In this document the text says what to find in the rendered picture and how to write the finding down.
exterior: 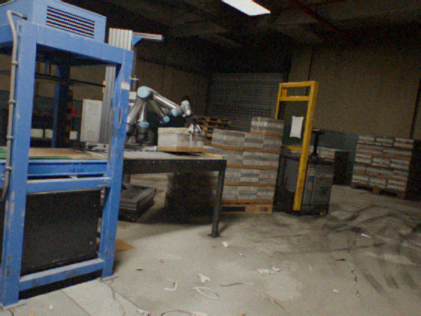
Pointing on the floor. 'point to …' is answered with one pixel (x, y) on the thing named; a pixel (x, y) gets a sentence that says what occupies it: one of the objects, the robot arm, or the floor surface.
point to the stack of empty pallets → (212, 123)
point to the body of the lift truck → (290, 169)
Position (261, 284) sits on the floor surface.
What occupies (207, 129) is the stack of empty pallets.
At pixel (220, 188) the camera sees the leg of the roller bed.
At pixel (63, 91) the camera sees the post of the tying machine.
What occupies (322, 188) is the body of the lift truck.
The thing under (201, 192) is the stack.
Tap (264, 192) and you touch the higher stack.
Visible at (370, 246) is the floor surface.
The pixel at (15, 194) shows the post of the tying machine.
